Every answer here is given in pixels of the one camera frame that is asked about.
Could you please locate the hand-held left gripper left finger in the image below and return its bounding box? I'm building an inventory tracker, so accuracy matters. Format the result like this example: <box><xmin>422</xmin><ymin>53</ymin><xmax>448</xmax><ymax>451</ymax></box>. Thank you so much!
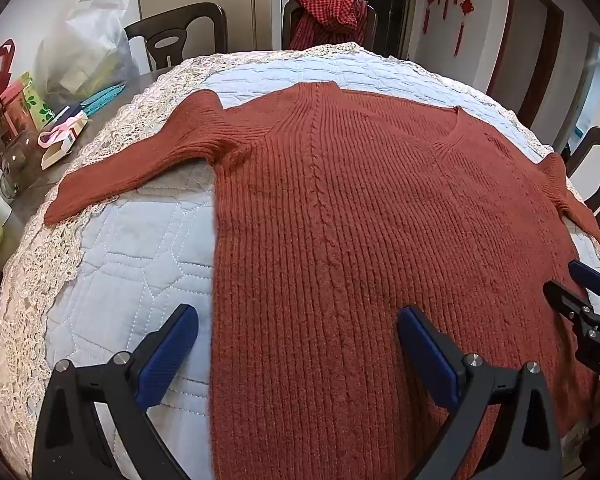
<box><xmin>31</xmin><ymin>303</ymin><xmax>201</xmax><ymax>480</ymax></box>

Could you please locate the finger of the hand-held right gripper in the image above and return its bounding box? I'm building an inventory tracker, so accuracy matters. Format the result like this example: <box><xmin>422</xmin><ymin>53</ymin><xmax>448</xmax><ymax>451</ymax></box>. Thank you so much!
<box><xmin>542</xmin><ymin>280</ymin><xmax>598</xmax><ymax>328</ymax></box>
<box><xmin>567</xmin><ymin>259</ymin><xmax>600</xmax><ymax>307</ymax></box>

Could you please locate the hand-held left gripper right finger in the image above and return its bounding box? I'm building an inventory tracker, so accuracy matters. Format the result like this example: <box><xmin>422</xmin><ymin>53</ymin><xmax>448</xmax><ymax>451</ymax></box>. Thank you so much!
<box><xmin>397</xmin><ymin>306</ymin><xmax>565</xmax><ymax>480</ymax></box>

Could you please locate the rust red knit sweater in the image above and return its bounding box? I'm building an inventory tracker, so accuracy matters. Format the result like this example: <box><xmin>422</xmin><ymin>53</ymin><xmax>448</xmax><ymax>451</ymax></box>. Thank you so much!
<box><xmin>44</xmin><ymin>82</ymin><xmax>600</xmax><ymax>480</ymax></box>

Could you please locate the light blue quilted lace-edged cover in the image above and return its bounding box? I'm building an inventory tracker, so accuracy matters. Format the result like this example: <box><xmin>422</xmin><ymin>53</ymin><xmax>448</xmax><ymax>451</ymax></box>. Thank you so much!
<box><xmin>0</xmin><ymin>42</ymin><xmax>600</xmax><ymax>480</ymax></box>

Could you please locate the dark wooden chair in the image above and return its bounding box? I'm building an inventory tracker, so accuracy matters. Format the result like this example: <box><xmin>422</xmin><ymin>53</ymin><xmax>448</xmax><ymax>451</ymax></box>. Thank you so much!
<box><xmin>281</xmin><ymin>0</ymin><xmax>378</xmax><ymax>53</ymax></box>
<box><xmin>562</xmin><ymin>127</ymin><xmax>600</xmax><ymax>233</ymax></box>
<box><xmin>124</xmin><ymin>2</ymin><xmax>228</xmax><ymax>73</ymax></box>

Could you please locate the small box with pink ribbon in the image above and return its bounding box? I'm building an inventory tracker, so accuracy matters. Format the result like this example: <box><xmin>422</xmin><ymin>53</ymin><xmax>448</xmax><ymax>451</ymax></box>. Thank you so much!
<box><xmin>39</xmin><ymin>110</ymin><xmax>90</xmax><ymax>171</ymax></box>

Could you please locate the glass jar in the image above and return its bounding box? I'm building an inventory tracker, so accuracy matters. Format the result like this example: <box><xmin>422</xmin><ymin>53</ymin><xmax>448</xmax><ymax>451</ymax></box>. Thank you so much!
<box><xmin>0</xmin><ymin>130</ymin><xmax>43</xmax><ymax>198</ymax></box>

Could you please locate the teal packet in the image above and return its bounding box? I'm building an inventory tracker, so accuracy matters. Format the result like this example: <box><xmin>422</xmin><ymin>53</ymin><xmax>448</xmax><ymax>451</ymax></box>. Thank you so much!
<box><xmin>80</xmin><ymin>82</ymin><xmax>126</xmax><ymax>113</ymax></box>

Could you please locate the green leaf-print box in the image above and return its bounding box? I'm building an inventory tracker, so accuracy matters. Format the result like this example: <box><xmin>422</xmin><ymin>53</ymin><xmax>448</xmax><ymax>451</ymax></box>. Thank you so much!
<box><xmin>19</xmin><ymin>72</ymin><xmax>56</xmax><ymax>131</ymax></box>

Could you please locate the pink gift bag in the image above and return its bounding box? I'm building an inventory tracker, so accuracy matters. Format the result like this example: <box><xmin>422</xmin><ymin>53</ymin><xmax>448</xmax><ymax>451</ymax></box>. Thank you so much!
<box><xmin>0</xmin><ymin>82</ymin><xmax>36</xmax><ymax>138</ymax></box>

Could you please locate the white plastic bag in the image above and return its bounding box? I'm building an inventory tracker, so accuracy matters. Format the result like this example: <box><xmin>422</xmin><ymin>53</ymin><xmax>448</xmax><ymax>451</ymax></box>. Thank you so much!
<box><xmin>34</xmin><ymin>0</ymin><xmax>133</xmax><ymax>108</ymax></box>

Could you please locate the red checked garment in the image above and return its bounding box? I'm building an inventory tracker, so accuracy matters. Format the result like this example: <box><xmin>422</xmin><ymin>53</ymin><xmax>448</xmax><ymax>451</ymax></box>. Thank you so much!
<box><xmin>289</xmin><ymin>0</ymin><xmax>368</xmax><ymax>50</ymax></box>

